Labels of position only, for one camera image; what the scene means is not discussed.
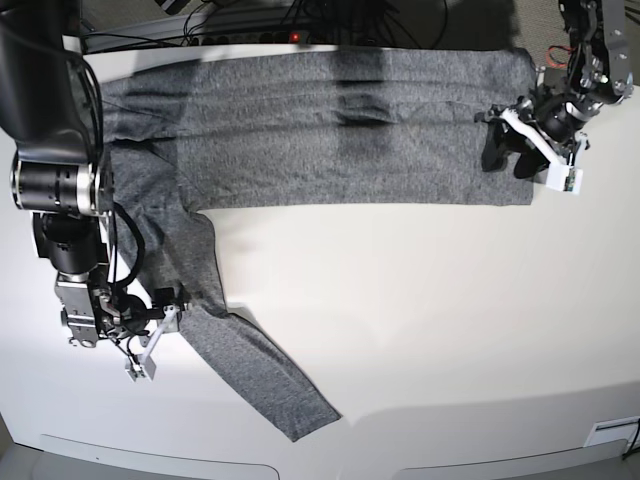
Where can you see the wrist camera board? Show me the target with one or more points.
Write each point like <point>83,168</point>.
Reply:
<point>564,178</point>
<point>140,367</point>

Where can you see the grey long-sleeve T-shirt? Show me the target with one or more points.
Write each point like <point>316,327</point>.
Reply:
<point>352,125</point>

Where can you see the white power strip red switch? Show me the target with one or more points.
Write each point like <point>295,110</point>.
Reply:
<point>298,36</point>

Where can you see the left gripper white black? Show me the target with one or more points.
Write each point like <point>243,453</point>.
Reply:
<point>540,134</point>

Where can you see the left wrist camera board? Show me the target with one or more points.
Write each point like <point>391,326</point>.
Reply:
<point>564,178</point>

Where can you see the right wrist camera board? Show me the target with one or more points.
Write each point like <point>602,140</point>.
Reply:
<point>140,367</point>

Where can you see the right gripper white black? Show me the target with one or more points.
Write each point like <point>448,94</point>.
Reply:
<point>135,317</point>

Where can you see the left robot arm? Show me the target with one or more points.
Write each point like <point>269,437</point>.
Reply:
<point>598,71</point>

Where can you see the white label plate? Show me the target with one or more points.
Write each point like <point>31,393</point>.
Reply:
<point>614,430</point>

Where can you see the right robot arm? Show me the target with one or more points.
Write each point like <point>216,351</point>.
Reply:
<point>51,106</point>

